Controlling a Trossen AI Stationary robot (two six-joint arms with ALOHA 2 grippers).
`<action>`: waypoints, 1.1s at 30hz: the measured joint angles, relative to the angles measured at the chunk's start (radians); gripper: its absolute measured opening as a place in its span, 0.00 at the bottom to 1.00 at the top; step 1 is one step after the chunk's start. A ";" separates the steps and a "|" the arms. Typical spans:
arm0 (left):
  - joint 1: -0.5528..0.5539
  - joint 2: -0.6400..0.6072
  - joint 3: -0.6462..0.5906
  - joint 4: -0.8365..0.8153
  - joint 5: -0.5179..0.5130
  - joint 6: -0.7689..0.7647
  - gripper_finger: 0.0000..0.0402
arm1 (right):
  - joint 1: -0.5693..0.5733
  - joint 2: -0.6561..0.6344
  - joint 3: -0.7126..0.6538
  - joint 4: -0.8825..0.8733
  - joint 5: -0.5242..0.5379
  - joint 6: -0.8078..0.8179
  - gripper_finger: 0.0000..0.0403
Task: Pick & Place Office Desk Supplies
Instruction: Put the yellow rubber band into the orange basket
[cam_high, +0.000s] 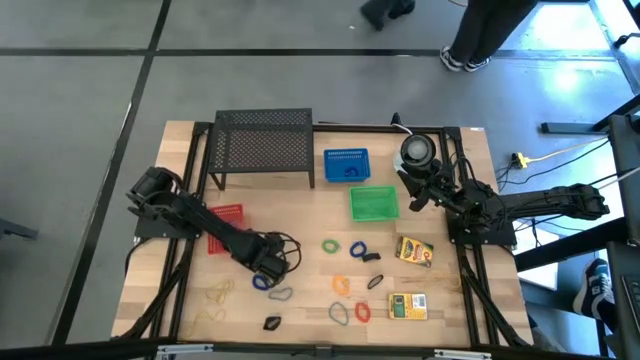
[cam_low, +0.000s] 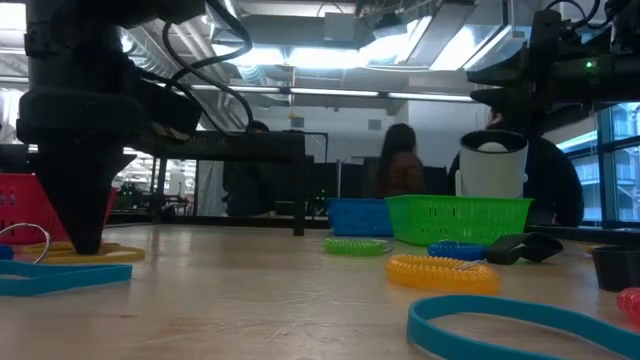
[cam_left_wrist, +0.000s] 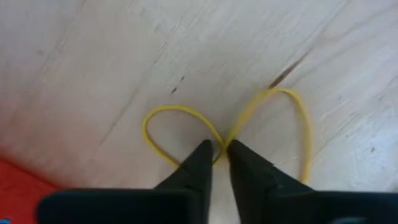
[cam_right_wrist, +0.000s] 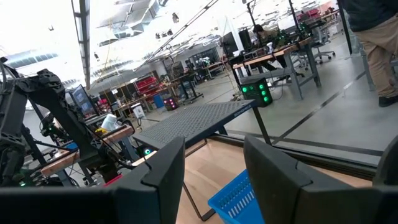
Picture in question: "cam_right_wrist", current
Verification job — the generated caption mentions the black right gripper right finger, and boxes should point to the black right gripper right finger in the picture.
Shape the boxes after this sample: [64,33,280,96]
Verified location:
[244,134,398,224]

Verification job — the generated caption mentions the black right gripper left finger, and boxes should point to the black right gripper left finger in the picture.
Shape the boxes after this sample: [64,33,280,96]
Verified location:
[0,136,186,224]

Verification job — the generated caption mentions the grey office chair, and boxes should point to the grey office chair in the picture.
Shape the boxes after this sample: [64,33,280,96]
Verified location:
[310,26,336,65]

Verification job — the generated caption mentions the blue plastic basket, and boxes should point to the blue plastic basket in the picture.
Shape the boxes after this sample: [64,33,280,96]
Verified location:
[207,169,265,224]

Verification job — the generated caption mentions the black perforated metal riser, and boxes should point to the black perforated metal riser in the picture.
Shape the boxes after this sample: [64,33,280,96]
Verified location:
[132,99,272,222]

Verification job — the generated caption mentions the white bin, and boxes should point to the white bin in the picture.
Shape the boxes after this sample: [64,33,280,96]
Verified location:
[130,103,146,119]

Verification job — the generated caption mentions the white paper roll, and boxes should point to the white paper roll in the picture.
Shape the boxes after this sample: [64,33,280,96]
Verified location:
[101,113,118,132]

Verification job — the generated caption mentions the pink lit computer case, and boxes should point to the pink lit computer case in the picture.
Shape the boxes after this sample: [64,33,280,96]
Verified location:
[162,97,179,111]

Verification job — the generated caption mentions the wooden top workbench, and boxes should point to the wooden top workbench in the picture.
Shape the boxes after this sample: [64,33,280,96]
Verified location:
[40,124,136,187]
[233,36,322,101]

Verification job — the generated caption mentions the red storage bin rack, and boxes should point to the red storage bin rack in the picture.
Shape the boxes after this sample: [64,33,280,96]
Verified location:
[136,76,160,95]

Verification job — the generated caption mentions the green lit computer case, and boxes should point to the green lit computer case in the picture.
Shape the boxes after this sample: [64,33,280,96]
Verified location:
[240,77,274,108]

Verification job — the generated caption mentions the black computer monitor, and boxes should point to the black computer monitor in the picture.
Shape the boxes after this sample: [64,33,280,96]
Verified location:
[221,30,240,58]
[72,83,98,119]

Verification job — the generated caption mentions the dark ceiling column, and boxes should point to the dark ceiling column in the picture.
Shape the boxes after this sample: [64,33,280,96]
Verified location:
[78,0,91,91]

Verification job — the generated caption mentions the person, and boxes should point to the person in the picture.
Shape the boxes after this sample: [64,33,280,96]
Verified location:
[252,24,280,47]
[341,0,398,108]

